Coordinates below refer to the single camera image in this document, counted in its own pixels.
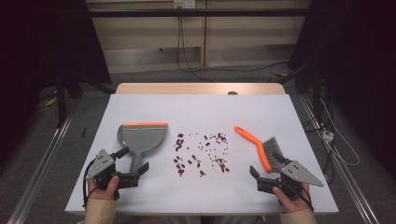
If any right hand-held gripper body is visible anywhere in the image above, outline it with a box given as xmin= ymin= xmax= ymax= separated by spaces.
xmin=256 ymin=160 xmax=325 ymax=201

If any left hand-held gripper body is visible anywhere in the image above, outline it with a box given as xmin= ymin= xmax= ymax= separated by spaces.
xmin=84 ymin=148 xmax=140 ymax=200

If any grey dustpan with orange edge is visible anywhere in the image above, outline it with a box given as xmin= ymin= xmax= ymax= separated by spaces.
xmin=117 ymin=121 xmax=169 ymax=175

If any orange brush with grey bristles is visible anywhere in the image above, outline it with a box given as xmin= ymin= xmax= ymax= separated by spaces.
xmin=233 ymin=125 xmax=286 ymax=174

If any group of red beans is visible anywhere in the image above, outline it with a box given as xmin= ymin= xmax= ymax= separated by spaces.
xmin=173 ymin=132 xmax=232 ymax=178

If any person's right hand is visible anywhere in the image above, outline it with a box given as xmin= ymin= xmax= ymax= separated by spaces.
xmin=273 ymin=183 xmax=312 ymax=215

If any person's left hand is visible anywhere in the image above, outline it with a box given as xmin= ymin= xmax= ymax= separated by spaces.
xmin=87 ymin=175 xmax=120 ymax=202

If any white power strip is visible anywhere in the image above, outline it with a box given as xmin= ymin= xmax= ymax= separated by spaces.
xmin=321 ymin=130 xmax=335 ymax=144

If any black metal stand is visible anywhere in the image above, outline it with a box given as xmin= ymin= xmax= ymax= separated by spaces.
xmin=54 ymin=70 xmax=83 ymax=129

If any white table board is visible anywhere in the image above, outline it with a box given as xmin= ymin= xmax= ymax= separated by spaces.
xmin=64 ymin=93 xmax=339 ymax=217

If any wooden table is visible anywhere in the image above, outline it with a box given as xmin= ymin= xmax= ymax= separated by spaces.
xmin=115 ymin=82 xmax=287 ymax=96

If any black curtain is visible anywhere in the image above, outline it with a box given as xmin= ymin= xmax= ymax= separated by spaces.
xmin=287 ymin=0 xmax=396 ymax=180
xmin=0 ymin=0 xmax=112 ymax=166

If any black horizontal metal bar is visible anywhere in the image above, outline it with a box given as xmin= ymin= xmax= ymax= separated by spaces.
xmin=88 ymin=8 xmax=312 ymax=19

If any right hand-held gripper cable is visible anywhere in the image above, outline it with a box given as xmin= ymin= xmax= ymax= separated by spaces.
xmin=291 ymin=182 xmax=315 ymax=213

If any hand-held gripper cable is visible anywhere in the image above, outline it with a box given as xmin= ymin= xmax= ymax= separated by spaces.
xmin=291 ymin=182 xmax=315 ymax=213
xmin=81 ymin=159 xmax=97 ymax=209

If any left hand-held gripper cable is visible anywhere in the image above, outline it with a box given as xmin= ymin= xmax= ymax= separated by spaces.
xmin=81 ymin=159 xmax=97 ymax=209

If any metal floor rail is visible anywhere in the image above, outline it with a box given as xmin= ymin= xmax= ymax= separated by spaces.
xmin=7 ymin=114 xmax=75 ymax=224
xmin=298 ymin=94 xmax=381 ymax=224

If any white floor cable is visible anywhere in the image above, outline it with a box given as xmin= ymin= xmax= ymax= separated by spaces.
xmin=319 ymin=97 xmax=361 ymax=167

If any black floor cable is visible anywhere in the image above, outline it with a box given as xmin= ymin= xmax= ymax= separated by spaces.
xmin=183 ymin=61 xmax=289 ymax=75

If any black hanging cable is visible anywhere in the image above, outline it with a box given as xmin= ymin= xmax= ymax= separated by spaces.
xmin=176 ymin=16 xmax=217 ymax=84

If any white wall socket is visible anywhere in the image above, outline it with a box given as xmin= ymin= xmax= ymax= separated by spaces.
xmin=173 ymin=0 xmax=196 ymax=9

